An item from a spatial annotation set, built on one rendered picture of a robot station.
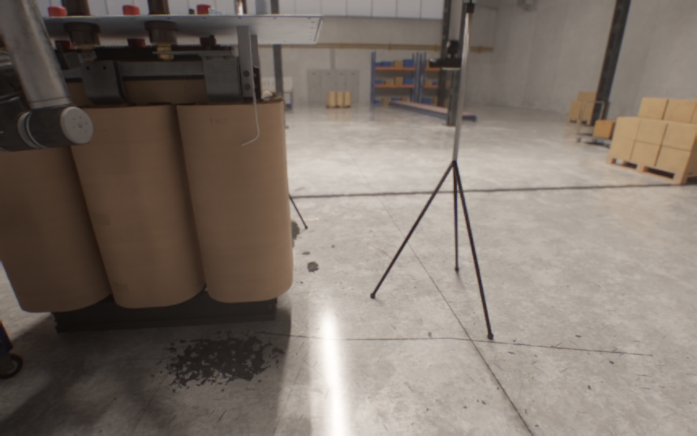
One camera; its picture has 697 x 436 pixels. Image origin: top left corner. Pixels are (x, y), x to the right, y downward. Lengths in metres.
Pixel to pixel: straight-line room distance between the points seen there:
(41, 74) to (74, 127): 0.15
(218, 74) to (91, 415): 1.37
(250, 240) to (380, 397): 0.83
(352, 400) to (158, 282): 0.97
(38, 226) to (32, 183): 0.18
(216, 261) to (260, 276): 0.20
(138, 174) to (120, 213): 0.19
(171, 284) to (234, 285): 0.28
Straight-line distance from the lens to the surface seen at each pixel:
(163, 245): 1.65
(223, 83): 1.44
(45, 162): 1.77
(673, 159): 6.23
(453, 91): 10.65
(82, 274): 1.91
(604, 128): 8.80
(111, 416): 1.69
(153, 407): 1.65
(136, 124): 1.52
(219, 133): 1.42
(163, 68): 1.55
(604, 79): 13.61
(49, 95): 1.22
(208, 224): 1.54
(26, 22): 1.24
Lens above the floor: 1.15
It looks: 22 degrees down
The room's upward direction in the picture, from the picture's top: straight up
